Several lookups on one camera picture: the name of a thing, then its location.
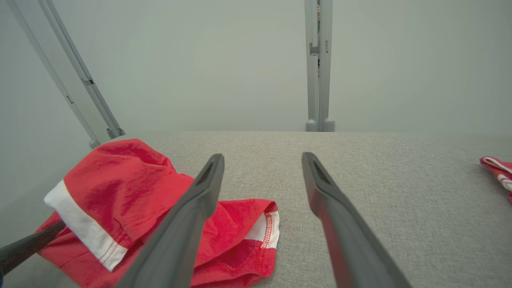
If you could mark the grey partition post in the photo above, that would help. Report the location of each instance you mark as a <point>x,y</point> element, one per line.
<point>320,88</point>

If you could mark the red shorts white trim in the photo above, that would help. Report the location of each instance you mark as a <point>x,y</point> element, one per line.
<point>120,184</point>

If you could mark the grey post with metal hinges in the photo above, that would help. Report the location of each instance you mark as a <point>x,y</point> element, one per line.
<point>76,80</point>

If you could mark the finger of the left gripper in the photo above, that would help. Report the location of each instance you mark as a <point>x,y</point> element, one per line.
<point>24,250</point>

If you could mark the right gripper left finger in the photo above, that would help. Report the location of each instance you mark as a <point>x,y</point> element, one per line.
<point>176,248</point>

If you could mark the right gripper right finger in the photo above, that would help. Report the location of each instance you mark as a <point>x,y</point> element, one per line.
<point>352,248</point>

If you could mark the red basketball jersey white sleeves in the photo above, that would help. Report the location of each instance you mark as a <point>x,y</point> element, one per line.
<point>500,176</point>

